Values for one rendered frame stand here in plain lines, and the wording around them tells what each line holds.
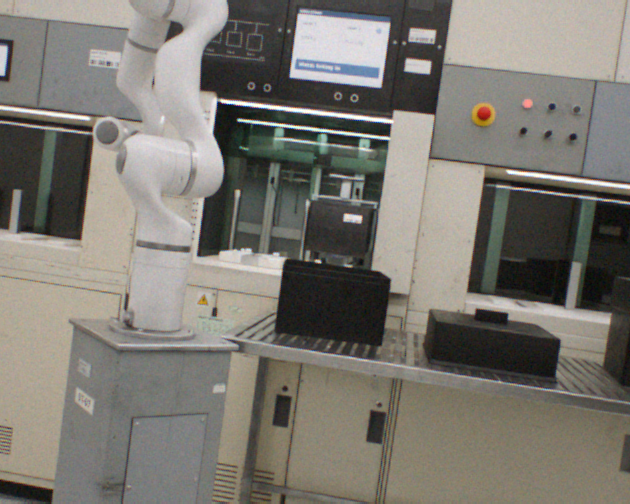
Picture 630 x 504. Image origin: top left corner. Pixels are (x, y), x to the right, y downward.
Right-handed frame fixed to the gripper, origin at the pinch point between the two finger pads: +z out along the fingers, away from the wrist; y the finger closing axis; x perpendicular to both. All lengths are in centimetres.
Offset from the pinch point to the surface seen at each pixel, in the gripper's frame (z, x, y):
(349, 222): 44, -14, 59
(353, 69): 12, 31, 56
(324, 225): 44, -16, 50
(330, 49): 12, 37, 48
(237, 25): 11.8, 40.8, 18.7
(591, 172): 11, 10, 129
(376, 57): 12, 36, 62
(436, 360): -41, -43, 90
